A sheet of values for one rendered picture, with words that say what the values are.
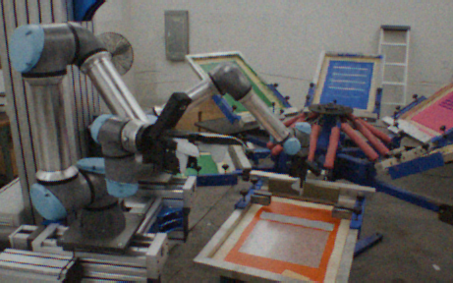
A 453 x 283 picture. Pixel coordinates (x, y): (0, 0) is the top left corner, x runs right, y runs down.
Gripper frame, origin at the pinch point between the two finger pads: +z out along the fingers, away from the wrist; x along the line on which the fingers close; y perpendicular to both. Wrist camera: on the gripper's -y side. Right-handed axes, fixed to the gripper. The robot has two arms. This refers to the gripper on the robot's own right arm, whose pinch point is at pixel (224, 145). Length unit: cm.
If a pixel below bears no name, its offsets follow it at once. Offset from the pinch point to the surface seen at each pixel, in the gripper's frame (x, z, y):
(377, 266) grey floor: -251, -7, 135
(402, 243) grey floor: -297, 3, 128
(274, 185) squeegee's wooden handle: -118, -43, 45
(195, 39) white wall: -463, -364, -41
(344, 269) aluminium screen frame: -80, 7, 58
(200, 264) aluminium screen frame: -55, -42, 63
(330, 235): -108, -8, 58
